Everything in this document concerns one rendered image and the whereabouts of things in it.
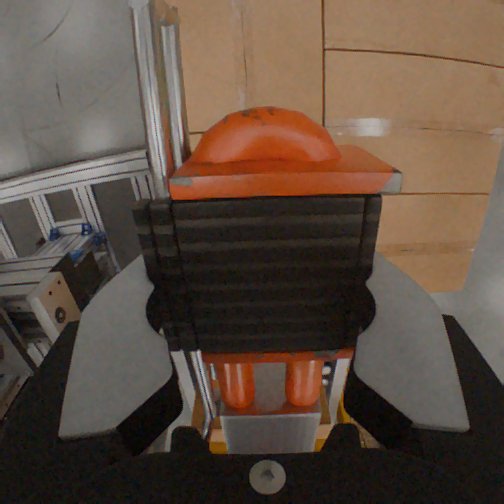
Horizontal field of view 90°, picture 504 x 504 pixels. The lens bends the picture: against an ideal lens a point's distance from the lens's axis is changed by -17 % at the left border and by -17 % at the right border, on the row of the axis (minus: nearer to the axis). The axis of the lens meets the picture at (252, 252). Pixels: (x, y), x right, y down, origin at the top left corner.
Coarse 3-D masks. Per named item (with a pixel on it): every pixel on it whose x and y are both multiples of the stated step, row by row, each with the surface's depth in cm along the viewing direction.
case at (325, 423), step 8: (216, 384) 91; (320, 384) 89; (320, 392) 86; (200, 400) 86; (320, 400) 84; (200, 408) 83; (328, 408) 82; (192, 416) 81; (200, 416) 81; (328, 416) 79; (192, 424) 79; (200, 424) 79; (216, 424) 79; (320, 424) 77; (328, 424) 77; (200, 432) 79; (216, 432) 78; (320, 432) 79; (328, 432) 79; (216, 440) 81; (224, 440) 81
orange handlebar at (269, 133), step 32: (224, 128) 10; (256, 128) 10; (288, 128) 10; (320, 128) 10; (192, 160) 10; (224, 160) 10; (256, 160) 10; (288, 160) 10; (320, 160) 10; (224, 384) 16; (288, 384) 17
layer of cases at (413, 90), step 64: (192, 0) 61; (256, 0) 61; (320, 0) 61; (384, 0) 60; (448, 0) 58; (192, 64) 69; (256, 64) 69; (320, 64) 69; (384, 64) 68; (448, 64) 67; (192, 128) 77; (384, 128) 77; (448, 128) 76; (448, 192) 85; (384, 256) 97; (448, 256) 97
